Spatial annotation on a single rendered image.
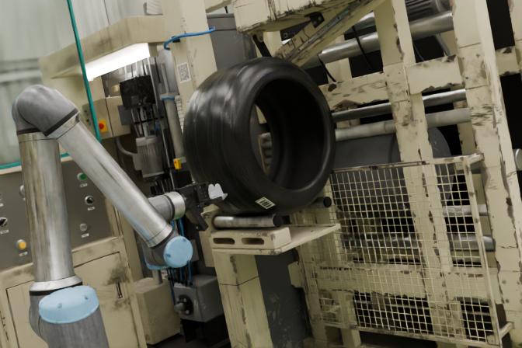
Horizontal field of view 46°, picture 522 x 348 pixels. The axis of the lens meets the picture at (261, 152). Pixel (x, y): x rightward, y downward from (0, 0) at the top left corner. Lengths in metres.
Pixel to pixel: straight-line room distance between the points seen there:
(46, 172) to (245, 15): 1.16
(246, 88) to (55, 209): 0.76
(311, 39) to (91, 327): 1.44
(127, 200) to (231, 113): 0.52
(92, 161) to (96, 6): 10.43
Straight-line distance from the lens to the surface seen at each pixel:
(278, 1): 2.51
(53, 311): 1.73
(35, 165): 1.88
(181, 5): 2.55
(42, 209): 1.88
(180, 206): 2.03
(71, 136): 1.78
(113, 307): 2.67
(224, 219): 2.40
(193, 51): 2.53
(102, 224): 2.68
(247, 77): 2.19
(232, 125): 2.11
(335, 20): 2.50
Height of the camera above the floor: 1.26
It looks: 3 degrees down
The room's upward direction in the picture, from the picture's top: 11 degrees counter-clockwise
